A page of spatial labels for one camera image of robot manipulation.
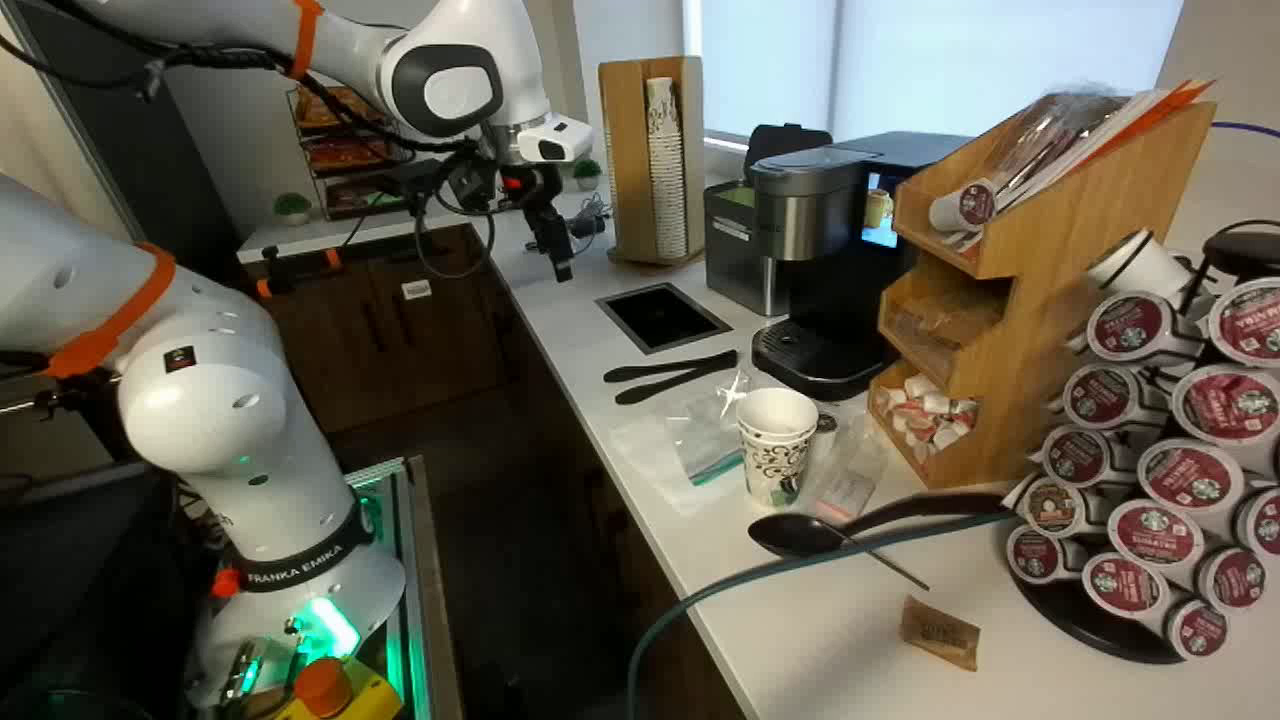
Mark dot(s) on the stack of paper cups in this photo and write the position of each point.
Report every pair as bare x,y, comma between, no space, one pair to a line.
667,163

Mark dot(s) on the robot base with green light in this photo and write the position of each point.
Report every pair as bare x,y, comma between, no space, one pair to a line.
325,565

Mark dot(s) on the black serving spoon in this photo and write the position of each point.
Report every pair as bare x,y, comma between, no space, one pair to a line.
805,535

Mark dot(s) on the patterned paper cup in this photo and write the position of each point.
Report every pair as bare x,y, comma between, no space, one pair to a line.
779,434

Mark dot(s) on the countertop trash chute frame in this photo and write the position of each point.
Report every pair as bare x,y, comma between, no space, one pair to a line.
661,316

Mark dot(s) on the black plastic tongs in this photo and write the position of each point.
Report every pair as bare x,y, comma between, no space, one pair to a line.
641,380

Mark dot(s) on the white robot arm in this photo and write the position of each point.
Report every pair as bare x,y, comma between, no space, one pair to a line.
201,376

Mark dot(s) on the clear plastic bag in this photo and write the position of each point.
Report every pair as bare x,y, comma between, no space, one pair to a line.
694,449

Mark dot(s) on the brown sugar packet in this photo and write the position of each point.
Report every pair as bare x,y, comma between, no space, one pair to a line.
938,634

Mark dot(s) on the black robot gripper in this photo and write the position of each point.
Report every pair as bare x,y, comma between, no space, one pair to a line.
534,195

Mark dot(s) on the black coffee machine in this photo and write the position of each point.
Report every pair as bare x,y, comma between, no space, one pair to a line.
824,219

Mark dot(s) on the wooden cup dispenser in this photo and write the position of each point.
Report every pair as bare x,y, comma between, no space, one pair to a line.
626,130

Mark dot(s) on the coffee pod carousel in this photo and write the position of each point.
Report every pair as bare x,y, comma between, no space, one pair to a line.
1148,513

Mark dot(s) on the wooden condiment organizer rack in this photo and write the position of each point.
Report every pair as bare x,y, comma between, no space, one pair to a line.
983,327

